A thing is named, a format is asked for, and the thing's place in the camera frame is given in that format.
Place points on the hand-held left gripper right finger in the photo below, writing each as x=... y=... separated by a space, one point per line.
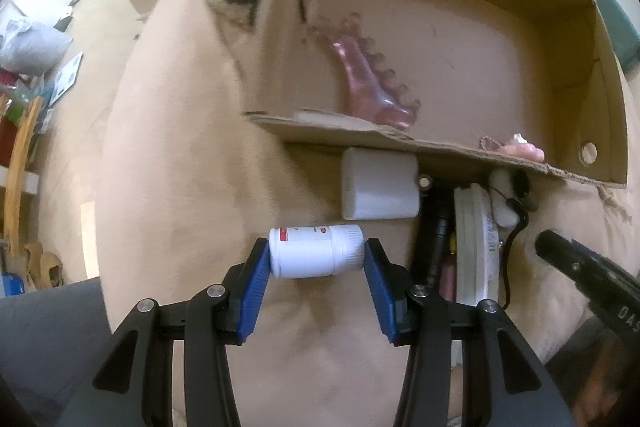
x=381 y=292

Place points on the small pink white toy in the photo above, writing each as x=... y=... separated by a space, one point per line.
x=517 y=148

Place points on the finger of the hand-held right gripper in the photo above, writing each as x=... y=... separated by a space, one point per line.
x=570 y=257

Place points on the white cylinder jar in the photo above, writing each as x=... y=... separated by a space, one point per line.
x=380 y=184

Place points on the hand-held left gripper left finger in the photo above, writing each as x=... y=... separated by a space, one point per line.
x=255 y=287

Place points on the grey cloth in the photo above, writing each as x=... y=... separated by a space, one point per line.
x=50 y=337

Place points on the white pill bottle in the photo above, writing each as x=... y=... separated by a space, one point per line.
x=310 y=252

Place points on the black flashlight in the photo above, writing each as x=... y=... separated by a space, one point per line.
x=434 y=242

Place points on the beige bed sheet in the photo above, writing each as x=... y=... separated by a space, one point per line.
x=175 y=167

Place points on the white plastic bag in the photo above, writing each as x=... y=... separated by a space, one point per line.
x=32 y=44

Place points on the clear pink massage tool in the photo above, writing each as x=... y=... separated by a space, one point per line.
x=365 y=77

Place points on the wooden rack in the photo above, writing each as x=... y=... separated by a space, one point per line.
x=20 y=167

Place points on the cardboard box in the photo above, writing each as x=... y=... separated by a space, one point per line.
x=450 y=57

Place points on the pink perfume bottle gold cap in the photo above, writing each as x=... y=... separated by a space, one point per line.
x=447 y=279

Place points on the white device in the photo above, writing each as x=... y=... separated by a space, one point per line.
x=475 y=247

